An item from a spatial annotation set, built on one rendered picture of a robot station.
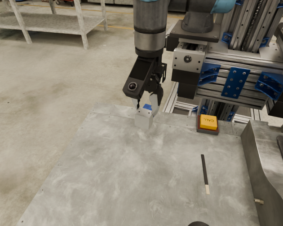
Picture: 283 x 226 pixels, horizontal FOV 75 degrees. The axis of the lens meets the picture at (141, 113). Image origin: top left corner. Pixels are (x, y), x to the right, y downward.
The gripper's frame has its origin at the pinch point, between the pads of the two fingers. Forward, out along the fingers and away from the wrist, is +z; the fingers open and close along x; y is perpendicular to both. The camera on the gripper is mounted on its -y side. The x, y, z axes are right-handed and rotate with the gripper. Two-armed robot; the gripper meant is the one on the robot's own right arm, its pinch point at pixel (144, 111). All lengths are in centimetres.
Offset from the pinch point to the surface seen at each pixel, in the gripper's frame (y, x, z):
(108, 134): -2.5, 14.0, 15.6
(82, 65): 151, 170, 95
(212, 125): 15.7, -21.3, 11.9
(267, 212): -10.7, -38.4, 10.8
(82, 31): 199, 199, 64
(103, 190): -21.6, 3.5, 15.6
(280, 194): -9.0, -38.4, 3.6
